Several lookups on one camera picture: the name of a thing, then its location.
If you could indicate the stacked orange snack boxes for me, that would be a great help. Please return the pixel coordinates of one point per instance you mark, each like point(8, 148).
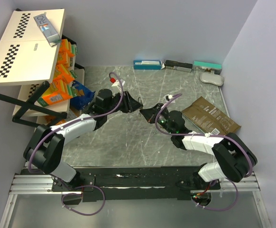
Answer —
point(64, 69)

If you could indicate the orange green snack box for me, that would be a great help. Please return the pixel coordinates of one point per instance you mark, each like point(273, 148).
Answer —
point(58, 91)

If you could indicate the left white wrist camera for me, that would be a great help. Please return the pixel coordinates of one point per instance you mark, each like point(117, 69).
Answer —
point(115, 85)

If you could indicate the orange snack bag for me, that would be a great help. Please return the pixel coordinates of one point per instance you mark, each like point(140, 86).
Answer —
point(53, 120)

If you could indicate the black frame white shelf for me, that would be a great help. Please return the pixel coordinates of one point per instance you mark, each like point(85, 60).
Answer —
point(26, 103)

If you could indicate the black flat box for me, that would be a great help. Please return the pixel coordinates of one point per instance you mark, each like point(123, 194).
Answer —
point(174, 65)

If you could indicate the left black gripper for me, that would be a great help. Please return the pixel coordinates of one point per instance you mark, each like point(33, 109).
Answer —
point(130, 104)

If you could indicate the checkerboard calibration board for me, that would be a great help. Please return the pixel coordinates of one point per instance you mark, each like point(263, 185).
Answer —
point(25, 54)

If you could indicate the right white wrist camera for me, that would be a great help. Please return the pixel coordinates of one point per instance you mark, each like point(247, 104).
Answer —
point(169, 99)

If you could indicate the grey white pouch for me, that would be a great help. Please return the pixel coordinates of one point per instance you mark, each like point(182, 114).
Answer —
point(210, 78)

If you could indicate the silver blue carton box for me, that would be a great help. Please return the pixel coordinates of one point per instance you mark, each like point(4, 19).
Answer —
point(47, 30)

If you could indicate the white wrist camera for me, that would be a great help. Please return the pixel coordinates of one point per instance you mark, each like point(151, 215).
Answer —
point(169, 99)
point(115, 85)

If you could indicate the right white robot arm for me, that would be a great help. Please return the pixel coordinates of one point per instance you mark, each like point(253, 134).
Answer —
point(234, 160)

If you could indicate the blue doritos chip bag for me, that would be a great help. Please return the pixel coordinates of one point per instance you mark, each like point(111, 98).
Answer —
point(83, 96)

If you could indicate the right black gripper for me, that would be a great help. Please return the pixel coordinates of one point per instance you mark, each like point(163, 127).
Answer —
point(151, 114)

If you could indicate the blue flat box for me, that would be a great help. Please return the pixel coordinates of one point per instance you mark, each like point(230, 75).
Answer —
point(148, 65)

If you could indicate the teal flat box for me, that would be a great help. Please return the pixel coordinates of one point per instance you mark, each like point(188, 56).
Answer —
point(207, 67)

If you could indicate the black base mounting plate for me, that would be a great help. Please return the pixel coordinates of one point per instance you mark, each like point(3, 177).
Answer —
point(135, 183)

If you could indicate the brown foil package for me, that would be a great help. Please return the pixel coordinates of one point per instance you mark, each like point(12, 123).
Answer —
point(210, 119)

